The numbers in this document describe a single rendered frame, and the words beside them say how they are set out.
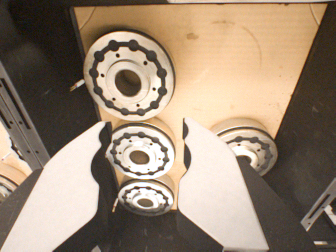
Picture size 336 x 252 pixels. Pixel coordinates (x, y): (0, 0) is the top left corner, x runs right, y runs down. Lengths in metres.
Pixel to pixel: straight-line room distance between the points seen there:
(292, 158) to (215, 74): 0.15
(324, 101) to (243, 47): 0.10
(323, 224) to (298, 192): 1.68
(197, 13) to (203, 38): 0.02
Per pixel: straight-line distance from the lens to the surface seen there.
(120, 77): 0.22
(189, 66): 0.22
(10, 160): 0.44
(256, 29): 0.23
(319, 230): 1.91
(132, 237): 0.40
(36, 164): 0.22
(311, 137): 0.24
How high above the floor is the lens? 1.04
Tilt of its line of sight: 57 degrees down
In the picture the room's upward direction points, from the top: 173 degrees counter-clockwise
